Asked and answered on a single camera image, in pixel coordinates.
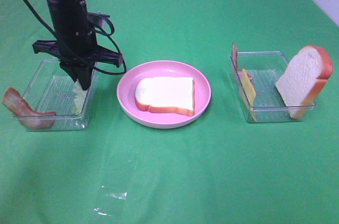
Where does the pink round plate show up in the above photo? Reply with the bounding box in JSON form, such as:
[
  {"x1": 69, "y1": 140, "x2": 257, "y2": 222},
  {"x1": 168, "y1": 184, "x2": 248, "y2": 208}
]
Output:
[{"x1": 117, "y1": 60, "x2": 211, "y2": 129}]

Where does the green lettuce leaf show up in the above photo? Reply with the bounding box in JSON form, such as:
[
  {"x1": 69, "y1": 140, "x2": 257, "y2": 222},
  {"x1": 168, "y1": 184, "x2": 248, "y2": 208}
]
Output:
[{"x1": 72, "y1": 80, "x2": 88, "y2": 115}]

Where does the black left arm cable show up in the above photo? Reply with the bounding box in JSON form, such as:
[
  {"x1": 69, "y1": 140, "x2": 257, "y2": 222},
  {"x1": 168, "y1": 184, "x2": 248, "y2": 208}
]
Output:
[{"x1": 10, "y1": 0, "x2": 127, "y2": 75}]

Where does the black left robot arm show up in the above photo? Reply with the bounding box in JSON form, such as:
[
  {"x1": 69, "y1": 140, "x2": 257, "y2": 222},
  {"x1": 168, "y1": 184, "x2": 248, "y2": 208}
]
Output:
[{"x1": 23, "y1": 0, "x2": 126, "y2": 90}]

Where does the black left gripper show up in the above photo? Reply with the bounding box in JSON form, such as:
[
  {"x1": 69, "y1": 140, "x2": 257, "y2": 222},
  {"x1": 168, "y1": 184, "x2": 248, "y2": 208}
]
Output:
[{"x1": 32, "y1": 12, "x2": 122, "y2": 91}]

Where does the bacon strip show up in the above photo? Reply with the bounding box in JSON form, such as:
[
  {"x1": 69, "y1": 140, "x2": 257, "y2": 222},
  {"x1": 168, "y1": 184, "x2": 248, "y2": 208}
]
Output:
[
  {"x1": 2, "y1": 87, "x2": 56, "y2": 130},
  {"x1": 231, "y1": 42, "x2": 243, "y2": 80}
]

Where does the white bread slice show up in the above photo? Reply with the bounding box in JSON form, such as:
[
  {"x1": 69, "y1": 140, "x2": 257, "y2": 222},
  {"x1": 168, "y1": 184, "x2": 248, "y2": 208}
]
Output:
[
  {"x1": 275, "y1": 45, "x2": 334, "y2": 119},
  {"x1": 135, "y1": 77, "x2": 195, "y2": 117}
]

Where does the clear right plastic container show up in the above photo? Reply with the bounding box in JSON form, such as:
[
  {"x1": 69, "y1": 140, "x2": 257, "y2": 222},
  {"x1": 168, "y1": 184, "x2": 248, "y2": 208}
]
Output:
[{"x1": 229, "y1": 51, "x2": 316, "y2": 123}]

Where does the yellow cheese slice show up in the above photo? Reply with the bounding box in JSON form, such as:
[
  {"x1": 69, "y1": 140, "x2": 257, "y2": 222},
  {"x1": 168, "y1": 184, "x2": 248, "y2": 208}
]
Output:
[{"x1": 238, "y1": 69, "x2": 257, "y2": 122}]

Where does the standing white bread slice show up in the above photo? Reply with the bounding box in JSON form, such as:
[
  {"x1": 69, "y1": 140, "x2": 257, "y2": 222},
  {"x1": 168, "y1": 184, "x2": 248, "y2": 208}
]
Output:
[{"x1": 275, "y1": 45, "x2": 334, "y2": 119}]

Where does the clear plastic container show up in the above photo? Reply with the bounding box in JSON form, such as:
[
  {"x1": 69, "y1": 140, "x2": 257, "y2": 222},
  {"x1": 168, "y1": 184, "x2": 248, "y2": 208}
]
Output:
[
  {"x1": 14, "y1": 58, "x2": 99, "y2": 131},
  {"x1": 229, "y1": 51, "x2": 316, "y2": 123}
]

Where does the clear left plastic container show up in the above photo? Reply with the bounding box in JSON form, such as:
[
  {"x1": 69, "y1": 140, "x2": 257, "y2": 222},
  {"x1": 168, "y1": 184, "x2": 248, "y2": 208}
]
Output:
[{"x1": 14, "y1": 58, "x2": 99, "y2": 131}]

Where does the clear plastic wrap strip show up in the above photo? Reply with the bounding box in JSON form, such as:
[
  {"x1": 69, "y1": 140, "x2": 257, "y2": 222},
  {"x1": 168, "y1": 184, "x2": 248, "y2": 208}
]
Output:
[{"x1": 92, "y1": 151, "x2": 137, "y2": 223}]

